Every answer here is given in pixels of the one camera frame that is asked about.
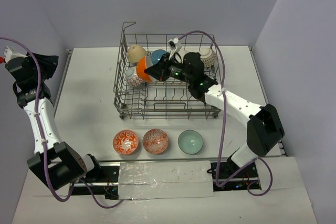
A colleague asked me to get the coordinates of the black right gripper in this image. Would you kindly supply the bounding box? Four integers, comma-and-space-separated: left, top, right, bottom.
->
145, 52, 193, 84

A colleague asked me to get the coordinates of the white bowl orange rim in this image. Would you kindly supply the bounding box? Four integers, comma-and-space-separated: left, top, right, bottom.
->
178, 50, 189, 58

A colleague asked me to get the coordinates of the blue white patterned bowl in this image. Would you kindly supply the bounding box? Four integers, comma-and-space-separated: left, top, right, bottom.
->
125, 67, 144, 88

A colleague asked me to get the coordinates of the tan bowl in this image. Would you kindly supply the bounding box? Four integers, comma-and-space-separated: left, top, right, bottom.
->
128, 45, 147, 63

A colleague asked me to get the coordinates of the orange geometric pattern bowl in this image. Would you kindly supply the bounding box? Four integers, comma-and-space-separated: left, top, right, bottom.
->
142, 129, 169, 154

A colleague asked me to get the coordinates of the orange floral pattern bowl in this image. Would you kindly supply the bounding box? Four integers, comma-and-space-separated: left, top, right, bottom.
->
112, 130, 139, 155

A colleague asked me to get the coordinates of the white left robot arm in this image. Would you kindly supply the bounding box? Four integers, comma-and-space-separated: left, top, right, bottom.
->
1, 48, 103, 190

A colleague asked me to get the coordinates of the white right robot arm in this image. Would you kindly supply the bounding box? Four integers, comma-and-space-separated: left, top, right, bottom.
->
144, 52, 285, 177

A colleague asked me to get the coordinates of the pale green bowl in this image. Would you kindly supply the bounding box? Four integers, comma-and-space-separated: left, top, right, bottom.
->
178, 130, 203, 155

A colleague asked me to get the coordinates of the white taped sheet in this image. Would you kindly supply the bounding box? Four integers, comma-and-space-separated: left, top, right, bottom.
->
118, 161, 214, 200

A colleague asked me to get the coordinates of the grey wire dish rack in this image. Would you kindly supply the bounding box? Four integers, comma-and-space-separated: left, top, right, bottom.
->
112, 21, 224, 120

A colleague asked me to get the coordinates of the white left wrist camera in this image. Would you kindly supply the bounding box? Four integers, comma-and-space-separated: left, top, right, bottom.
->
1, 46, 26, 63

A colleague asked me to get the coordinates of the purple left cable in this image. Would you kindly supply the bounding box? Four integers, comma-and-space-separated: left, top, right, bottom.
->
0, 36, 124, 208

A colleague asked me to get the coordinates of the black mounting rail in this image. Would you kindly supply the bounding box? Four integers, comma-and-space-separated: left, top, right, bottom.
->
83, 164, 261, 200

